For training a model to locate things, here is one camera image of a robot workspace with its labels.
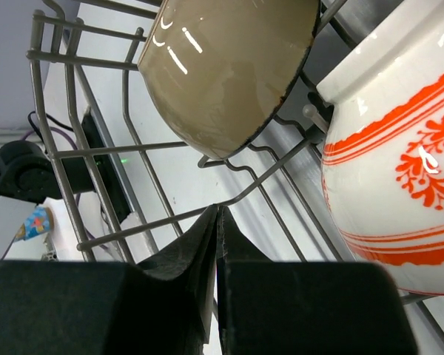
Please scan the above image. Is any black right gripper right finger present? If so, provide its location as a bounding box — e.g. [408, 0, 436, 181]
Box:
[216, 206, 418, 354]

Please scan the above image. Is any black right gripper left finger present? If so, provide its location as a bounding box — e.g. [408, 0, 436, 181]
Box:
[0, 205, 218, 354]

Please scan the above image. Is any orange floral pattern bowl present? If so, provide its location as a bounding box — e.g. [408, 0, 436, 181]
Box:
[317, 1, 444, 296]

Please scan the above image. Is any dark bowl beige inside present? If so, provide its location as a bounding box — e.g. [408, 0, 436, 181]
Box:
[138, 0, 320, 160]

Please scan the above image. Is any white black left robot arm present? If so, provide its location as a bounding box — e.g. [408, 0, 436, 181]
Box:
[0, 140, 61, 259]

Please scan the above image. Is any colourful paper cup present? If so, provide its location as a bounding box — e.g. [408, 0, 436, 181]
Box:
[14, 206, 54, 242]

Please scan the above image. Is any grey wire dish rack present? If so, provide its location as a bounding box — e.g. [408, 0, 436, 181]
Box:
[27, 1, 444, 354]

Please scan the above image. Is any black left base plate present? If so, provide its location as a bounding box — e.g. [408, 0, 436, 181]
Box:
[81, 113, 131, 223]

